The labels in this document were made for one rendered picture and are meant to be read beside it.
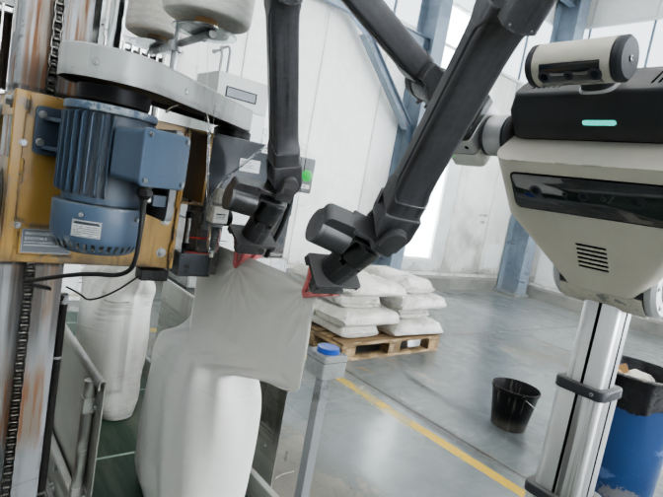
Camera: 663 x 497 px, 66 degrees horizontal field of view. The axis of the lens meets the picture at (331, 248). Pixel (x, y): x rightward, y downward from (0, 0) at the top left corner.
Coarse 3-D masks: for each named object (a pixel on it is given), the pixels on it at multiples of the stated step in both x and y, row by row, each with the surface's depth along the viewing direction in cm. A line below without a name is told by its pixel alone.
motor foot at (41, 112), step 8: (40, 112) 91; (48, 112) 92; (56, 112) 93; (40, 120) 92; (48, 120) 91; (56, 120) 90; (40, 128) 92; (48, 128) 93; (56, 128) 94; (40, 136) 92; (48, 136) 93; (56, 136) 94; (40, 144) 92; (48, 144) 93; (56, 144) 94; (40, 152) 93; (48, 152) 94; (56, 152) 94
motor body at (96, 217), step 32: (64, 128) 83; (96, 128) 82; (64, 160) 82; (96, 160) 82; (64, 192) 84; (96, 192) 83; (128, 192) 86; (64, 224) 83; (96, 224) 83; (128, 224) 86
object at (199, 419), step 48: (240, 288) 115; (288, 288) 100; (192, 336) 125; (240, 336) 113; (288, 336) 98; (192, 384) 115; (240, 384) 115; (288, 384) 97; (144, 432) 132; (192, 432) 114; (240, 432) 115; (144, 480) 130; (192, 480) 113; (240, 480) 117
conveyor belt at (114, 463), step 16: (144, 384) 200; (112, 432) 162; (128, 432) 164; (112, 448) 153; (128, 448) 155; (96, 464) 144; (112, 464) 145; (128, 464) 146; (96, 480) 137; (112, 480) 138; (128, 480) 139; (96, 496) 131; (112, 496) 132; (128, 496) 133
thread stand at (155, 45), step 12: (180, 24) 92; (192, 24) 91; (204, 24) 90; (132, 36) 111; (192, 36) 98; (204, 36) 94; (216, 36) 97; (228, 36) 95; (144, 48) 119; (156, 48) 113; (168, 48) 105; (180, 48) 105
